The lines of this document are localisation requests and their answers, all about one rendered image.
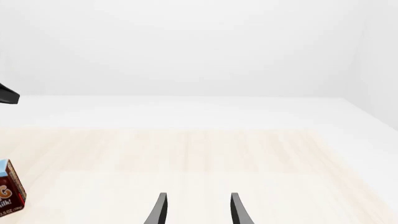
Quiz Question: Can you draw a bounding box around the brown printed food box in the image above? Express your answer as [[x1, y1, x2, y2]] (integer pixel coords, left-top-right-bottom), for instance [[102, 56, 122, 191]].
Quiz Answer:
[[0, 159, 27, 218]]

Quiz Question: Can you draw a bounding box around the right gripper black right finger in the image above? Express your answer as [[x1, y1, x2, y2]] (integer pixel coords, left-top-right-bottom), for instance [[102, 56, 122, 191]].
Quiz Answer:
[[230, 192, 256, 224]]

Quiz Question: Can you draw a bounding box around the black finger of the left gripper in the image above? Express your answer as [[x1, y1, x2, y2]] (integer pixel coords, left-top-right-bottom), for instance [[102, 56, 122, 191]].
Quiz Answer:
[[0, 82, 21, 105]]

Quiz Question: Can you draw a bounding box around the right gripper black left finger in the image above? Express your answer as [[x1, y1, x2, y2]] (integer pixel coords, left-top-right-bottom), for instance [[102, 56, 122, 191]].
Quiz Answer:
[[143, 192, 168, 224]]

